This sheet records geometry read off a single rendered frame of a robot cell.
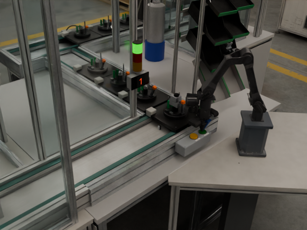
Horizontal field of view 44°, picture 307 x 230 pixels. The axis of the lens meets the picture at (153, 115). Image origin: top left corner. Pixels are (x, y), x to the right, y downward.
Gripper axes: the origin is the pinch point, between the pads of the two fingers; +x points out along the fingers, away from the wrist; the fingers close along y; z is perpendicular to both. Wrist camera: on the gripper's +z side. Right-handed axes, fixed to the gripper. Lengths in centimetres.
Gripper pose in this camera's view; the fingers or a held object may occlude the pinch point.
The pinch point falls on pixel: (202, 125)
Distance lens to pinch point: 205.0
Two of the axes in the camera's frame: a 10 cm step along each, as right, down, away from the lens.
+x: -0.4, 8.4, 5.4
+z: -6.9, -4.2, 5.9
